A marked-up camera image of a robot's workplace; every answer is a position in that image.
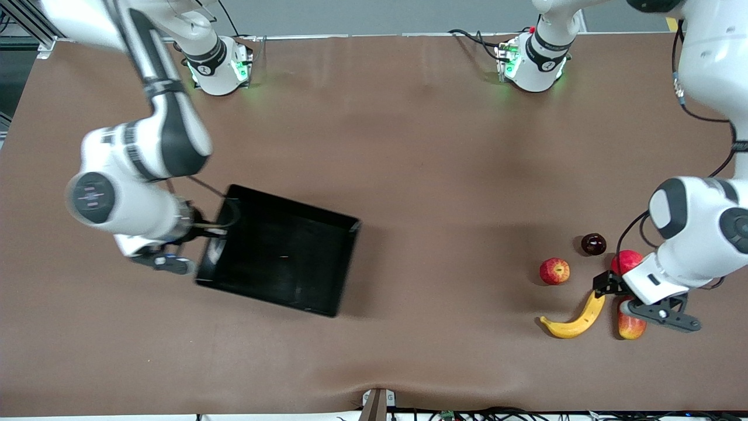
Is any aluminium frame profile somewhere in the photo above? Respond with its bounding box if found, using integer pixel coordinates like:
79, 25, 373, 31
0, 0, 59, 56

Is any red yellow mango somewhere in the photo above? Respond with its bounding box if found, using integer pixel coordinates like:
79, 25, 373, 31
618, 297, 647, 340

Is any yellow banana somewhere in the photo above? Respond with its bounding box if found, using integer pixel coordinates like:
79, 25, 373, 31
539, 289, 607, 340

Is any black right base cable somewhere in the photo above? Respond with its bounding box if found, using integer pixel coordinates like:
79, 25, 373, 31
216, 0, 258, 42

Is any red yellow apple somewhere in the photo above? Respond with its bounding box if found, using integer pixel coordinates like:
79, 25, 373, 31
539, 258, 571, 286

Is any round red peach fruit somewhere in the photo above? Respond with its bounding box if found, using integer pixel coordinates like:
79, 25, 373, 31
611, 250, 645, 277

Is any black plastic box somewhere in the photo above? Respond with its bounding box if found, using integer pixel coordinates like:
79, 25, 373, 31
195, 184, 361, 318

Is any metal table edge bracket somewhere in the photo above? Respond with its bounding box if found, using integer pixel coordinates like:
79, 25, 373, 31
359, 388, 397, 421

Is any black left base cable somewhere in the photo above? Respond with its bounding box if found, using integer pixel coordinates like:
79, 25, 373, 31
449, 28, 509, 62

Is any black base cable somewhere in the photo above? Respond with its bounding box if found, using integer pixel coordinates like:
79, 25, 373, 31
449, 28, 509, 62
216, 0, 258, 42

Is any brown table cover mat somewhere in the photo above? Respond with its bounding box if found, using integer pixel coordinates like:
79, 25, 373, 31
0, 32, 748, 417

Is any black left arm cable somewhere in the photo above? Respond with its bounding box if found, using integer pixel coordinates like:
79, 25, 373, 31
615, 20, 748, 290

